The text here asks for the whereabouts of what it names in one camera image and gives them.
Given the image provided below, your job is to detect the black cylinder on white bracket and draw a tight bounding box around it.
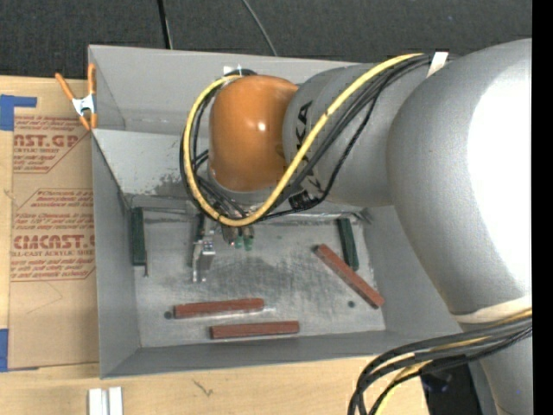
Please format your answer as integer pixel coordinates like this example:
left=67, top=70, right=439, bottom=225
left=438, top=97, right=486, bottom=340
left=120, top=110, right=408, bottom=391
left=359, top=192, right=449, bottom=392
left=288, top=190, right=323, bottom=212

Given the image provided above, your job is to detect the grey metal bin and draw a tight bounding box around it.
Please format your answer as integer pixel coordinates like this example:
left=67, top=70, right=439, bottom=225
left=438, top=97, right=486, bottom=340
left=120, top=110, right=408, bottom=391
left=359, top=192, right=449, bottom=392
left=87, top=44, right=466, bottom=380

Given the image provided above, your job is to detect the brown cardboard board, red print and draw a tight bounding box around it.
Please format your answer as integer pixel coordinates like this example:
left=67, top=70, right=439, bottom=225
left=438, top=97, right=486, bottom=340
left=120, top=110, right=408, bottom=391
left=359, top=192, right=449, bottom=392
left=0, top=74, right=101, bottom=372

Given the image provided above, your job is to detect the red-brown flat block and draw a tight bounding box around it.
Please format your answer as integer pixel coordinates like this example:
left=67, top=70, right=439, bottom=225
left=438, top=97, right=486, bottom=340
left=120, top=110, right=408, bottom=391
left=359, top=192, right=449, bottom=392
left=173, top=297, right=265, bottom=321
left=209, top=320, right=301, bottom=341
left=313, top=243, right=386, bottom=310

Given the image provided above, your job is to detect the dark green flat block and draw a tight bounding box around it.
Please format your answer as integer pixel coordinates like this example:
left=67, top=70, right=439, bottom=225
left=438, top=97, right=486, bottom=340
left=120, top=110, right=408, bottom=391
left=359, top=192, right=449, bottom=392
left=336, top=217, right=360, bottom=272
left=130, top=207, right=149, bottom=267

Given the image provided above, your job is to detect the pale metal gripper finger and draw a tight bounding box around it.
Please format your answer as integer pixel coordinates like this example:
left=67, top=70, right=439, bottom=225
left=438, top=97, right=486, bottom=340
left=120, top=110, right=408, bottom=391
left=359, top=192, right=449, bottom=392
left=187, top=213, right=206, bottom=269
left=192, top=239, right=217, bottom=284

